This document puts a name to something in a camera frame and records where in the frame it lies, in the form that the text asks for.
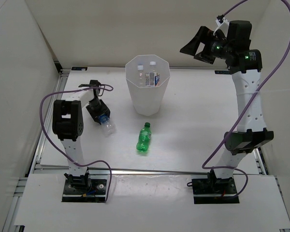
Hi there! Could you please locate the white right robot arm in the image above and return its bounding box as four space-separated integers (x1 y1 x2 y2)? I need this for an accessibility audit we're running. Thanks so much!
194 20 274 193

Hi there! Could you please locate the white zip tie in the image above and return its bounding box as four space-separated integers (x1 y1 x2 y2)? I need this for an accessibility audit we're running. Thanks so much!
213 18 229 36

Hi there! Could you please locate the aluminium table edge rail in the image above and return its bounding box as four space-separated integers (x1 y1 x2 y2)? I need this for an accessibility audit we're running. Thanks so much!
33 168 261 175

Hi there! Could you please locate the clear bottle blue label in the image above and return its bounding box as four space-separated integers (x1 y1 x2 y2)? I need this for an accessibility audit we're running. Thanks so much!
99 115 116 137

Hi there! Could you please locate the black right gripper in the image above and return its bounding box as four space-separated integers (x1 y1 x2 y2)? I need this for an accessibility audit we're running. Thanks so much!
180 27 233 65

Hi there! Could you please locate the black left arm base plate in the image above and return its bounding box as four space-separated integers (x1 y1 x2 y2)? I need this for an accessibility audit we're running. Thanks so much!
61 173 108 203

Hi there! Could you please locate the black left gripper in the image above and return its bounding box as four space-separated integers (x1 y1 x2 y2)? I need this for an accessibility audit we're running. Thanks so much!
86 99 110 123

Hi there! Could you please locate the green plastic soda bottle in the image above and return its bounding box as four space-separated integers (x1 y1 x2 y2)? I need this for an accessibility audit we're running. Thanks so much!
136 122 152 153

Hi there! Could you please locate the clear bottle white barcode label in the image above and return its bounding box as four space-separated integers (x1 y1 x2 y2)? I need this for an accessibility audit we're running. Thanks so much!
145 61 160 87

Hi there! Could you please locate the clear unlabelled plastic bottle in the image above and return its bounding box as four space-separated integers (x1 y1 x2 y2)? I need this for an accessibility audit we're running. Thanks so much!
137 65 145 87

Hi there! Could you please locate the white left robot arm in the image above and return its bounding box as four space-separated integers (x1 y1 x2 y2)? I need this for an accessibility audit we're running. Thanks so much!
44 67 232 197

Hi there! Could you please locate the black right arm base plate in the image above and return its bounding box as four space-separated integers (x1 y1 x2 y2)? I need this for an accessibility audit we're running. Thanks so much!
187 173 240 204

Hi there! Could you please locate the white octagonal plastic bin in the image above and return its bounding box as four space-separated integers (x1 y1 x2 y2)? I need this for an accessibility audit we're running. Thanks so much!
125 55 170 116

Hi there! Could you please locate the white foam board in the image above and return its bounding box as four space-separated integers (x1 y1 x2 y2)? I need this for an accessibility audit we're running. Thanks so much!
15 174 290 232

